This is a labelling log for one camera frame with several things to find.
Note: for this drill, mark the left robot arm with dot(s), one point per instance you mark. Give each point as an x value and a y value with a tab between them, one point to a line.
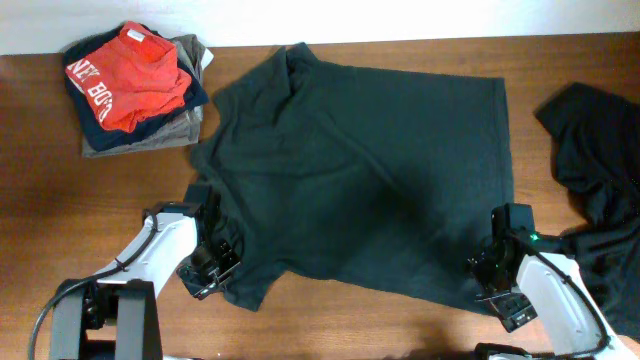
113	313

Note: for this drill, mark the dark teal t-shirt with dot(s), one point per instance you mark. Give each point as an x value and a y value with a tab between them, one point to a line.
379	178

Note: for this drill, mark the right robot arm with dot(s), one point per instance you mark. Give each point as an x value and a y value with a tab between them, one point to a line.
522	279

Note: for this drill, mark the folded orange printed t-shirt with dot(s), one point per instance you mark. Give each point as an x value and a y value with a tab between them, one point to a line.
130	78

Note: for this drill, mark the folded navy blue garment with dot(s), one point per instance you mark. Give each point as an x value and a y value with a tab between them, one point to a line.
102	140

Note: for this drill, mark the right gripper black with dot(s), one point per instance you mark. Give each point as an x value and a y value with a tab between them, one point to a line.
514	312

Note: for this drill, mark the folded grey garment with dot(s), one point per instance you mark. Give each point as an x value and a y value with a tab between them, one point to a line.
181	130

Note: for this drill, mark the black garment pile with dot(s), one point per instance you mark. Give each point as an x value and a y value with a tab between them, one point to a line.
596	138

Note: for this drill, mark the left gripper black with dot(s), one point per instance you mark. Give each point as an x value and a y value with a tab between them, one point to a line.
203	287

